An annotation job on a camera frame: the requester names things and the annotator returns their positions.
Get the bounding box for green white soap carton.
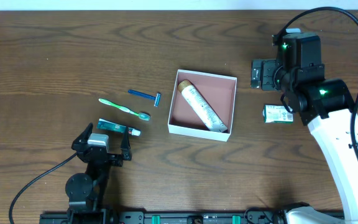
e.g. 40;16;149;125
262;105;293;123

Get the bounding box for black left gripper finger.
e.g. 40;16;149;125
121;127;131;156
72;123;93;145

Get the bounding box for green toothpaste tube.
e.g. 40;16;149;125
97;118;141;136

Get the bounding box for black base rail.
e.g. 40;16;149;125
39;208;287;224

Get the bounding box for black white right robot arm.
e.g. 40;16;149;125
250;29;358;223

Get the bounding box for white Pantene lotion tube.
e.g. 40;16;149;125
178;80;227;133

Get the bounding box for blue disposable razor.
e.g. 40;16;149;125
127;90;161;107

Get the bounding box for white box with pink interior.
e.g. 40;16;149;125
168;70;237;142

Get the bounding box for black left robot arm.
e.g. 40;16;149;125
65;123;132;212

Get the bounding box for green white toothbrush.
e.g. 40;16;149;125
98;98;151;121

